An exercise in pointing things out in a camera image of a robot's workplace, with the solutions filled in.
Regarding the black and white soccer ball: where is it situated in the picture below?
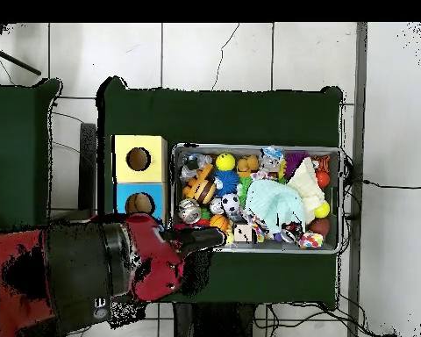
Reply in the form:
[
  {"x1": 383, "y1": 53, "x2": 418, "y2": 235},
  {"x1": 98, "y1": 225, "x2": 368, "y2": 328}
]
[{"x1": 221, "y1": 192, "x2": 240, "y2": 214}]

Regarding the black floor cable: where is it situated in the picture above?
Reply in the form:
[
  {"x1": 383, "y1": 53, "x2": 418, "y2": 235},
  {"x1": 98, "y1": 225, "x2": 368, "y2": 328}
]
[{"x1": 362, "y1": 179, "x2": 421, "y2": 190}]

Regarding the cream knitted cloth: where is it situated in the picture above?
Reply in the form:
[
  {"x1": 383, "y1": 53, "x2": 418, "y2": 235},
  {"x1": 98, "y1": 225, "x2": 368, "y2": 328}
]
[{"x1": 287, "y1": 156, "x2": 325, "y2": 224}]

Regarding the purple spiky ball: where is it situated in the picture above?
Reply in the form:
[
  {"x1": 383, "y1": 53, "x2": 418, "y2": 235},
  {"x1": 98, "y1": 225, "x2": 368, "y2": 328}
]
[{"x1": 283, "y1": 150, "x2": 310, "y2": 176}]

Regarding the wooden box with three holes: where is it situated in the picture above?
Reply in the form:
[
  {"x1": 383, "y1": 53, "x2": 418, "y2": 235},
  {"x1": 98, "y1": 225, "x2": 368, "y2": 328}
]
[{"x1": 111, "y1": 134, "x2": 169, "y2": 226}]

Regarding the small orange basketball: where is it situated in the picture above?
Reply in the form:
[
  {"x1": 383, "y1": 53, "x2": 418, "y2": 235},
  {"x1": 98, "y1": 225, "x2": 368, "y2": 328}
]
[{"x1": 209, "y1": 214, "x2": 230, "y2": 233}]

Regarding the mint green knitted cloth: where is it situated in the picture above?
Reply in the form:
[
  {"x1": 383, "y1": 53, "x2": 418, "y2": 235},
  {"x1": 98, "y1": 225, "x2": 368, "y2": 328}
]
[{"x1": 244, "y1": 178, "x2": 307, "y2": 235}]

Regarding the dark green side table cloth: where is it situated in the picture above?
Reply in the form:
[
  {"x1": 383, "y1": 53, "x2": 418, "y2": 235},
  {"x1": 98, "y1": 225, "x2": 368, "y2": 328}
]
[{"x1": 0, "y1": 77, "x2": 68, "y2": 234}]

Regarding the black tripod leg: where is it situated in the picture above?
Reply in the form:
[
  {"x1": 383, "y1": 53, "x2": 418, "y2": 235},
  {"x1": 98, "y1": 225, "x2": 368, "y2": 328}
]
[{"x1": 0, "y1": 43, "x2": 42, "y2": 76}]

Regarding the small wooden cube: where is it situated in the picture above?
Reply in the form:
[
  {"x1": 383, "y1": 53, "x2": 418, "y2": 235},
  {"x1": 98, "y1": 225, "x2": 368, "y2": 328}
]
[{"x1": 234, "y1": 224, "x2": 253, "y2": 242}]

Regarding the yellow smiley ball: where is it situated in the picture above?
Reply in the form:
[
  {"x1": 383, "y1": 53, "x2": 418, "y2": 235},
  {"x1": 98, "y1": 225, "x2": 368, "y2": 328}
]
[{"x1": 215, "y1": 152, "x2": 237, "y2": 172}]

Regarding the wire mesh bin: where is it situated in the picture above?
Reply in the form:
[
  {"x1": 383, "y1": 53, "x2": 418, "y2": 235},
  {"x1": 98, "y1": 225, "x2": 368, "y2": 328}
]
[{"x1": 170, "y1": 141, "x2": 345, "y2": 255}]

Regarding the blue fuzzy puffer ball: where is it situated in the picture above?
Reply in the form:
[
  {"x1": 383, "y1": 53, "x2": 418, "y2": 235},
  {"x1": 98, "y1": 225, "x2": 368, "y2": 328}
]
[{"x1": 213, "y1": 169, "x2": 240, "y2": 197}]

